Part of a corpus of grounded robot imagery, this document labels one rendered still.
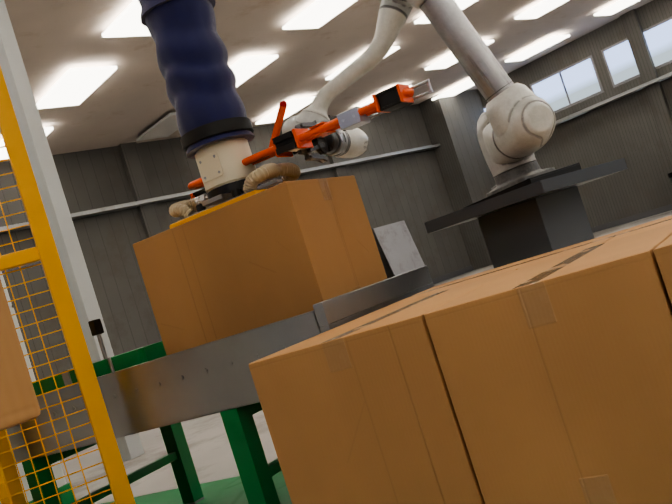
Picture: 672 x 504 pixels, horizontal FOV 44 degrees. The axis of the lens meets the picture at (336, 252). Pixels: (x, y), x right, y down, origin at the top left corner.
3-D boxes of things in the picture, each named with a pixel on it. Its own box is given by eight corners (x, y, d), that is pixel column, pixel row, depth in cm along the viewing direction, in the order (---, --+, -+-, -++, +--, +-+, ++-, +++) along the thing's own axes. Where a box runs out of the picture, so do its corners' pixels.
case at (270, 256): (170, 368, 254) (131, 244, 255) (246, 340, 288) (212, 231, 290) (330, 322, 224) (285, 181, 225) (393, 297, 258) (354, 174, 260)
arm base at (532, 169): (512, 190, 298) (506, 176, 299) (557, 170, 280) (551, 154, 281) (478, 202, 288) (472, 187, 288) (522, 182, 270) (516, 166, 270)
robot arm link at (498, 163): (527, 166, 292) (504, 109, 293) (547, 154, 274) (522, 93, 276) (486, 181, 289) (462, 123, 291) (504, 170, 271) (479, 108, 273)
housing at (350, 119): (340, 130, 233) (335, 115, 233) (351, 130, 239) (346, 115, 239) (360, 121, 229) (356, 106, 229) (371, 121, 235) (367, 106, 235)
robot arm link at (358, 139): (349, 161, 266) (314, 154, 271) (371, 161, 279) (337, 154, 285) (355, 128, 263) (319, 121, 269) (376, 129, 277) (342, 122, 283)
